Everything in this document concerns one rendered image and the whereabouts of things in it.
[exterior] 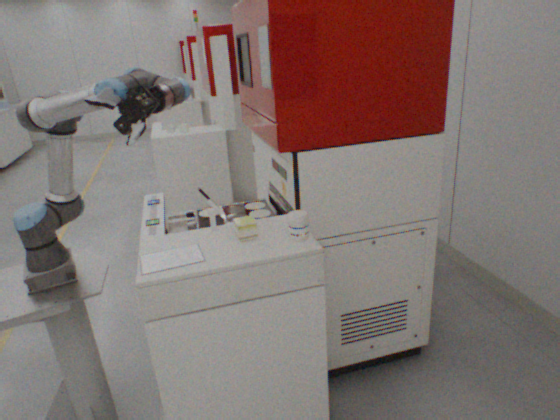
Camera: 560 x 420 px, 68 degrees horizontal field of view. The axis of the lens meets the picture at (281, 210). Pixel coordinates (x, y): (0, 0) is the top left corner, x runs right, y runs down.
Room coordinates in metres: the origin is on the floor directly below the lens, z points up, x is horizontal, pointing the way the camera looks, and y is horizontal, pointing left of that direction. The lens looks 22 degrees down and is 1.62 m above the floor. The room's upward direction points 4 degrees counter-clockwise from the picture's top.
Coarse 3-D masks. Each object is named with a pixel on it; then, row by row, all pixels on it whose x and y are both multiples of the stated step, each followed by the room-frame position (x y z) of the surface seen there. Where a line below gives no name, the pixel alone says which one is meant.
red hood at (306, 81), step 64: (256, 0) 1.76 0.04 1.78; (320, 0) 1.63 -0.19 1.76; (384, 0) 1.69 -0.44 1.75; (448, 0) 1.76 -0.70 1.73; (256, 64) 1.86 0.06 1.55; (320, 64) 1.63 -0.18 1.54; (384, 64) 1.69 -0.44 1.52; (448, 64) 1.76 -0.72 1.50; (256, 128) 1.98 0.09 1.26; (320, 128) 1.63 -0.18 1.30; (384, 128) 1.70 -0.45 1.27
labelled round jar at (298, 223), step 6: (294, 210) 1.39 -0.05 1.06; (300, 210) 1.38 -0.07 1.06; (288, 216) 1.35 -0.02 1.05; (294, 216) 1.33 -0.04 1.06; (300, 216) 1.33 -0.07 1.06; (306, 216) 1.34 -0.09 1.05; (294, 222) 1.33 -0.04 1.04; (300, 222) 1.32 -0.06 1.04; (306, 222) 1.33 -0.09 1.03; (294, 228) 1.32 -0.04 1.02; (300, 228) 1.32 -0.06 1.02; (306, 228) 1.33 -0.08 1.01; (294, 234) 1.32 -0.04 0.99; (300, 234) 1.32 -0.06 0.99; (306, 234) 1.33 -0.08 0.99; (294, 240) 1.33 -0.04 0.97; (300, 240) 1.32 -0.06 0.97
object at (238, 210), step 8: (264, 200) 1.94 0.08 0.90; (224, 208) 1.87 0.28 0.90; (232, 208) 1.87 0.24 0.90; (240, 208) 1.86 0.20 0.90; (264, 208) 1.84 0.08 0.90; (200, 216) 1.79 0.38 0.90; (216, 216) 1.78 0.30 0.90; (224, 216) 1.77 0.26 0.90; (232, 216) 1.77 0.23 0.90; (240, 216) 1.76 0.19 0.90; (272, 216) 1.73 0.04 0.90; (200, 224) 1.70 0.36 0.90; (208, 224) 1.69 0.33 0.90; (216, 224) 1.68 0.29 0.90
